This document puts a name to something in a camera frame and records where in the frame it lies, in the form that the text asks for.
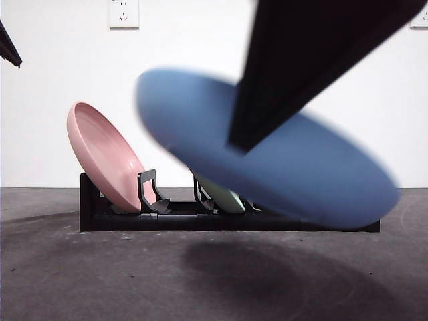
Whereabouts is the blue round plate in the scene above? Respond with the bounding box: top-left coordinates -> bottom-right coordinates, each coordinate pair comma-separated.
134,66 -> 402,231

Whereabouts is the pink round plate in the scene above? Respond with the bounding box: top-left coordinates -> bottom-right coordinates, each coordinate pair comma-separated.
66,100 -> 148,213

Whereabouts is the green round plate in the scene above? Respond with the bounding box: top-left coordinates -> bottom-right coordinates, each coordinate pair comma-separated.
192,172 -> 246,215

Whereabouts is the black plate rack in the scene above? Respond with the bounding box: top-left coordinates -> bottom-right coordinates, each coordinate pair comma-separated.
79,169 -> 381,233

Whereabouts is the white wall socket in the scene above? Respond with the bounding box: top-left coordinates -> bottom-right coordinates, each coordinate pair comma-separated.
410,9 -> 428,30
108,0 -> 140,30

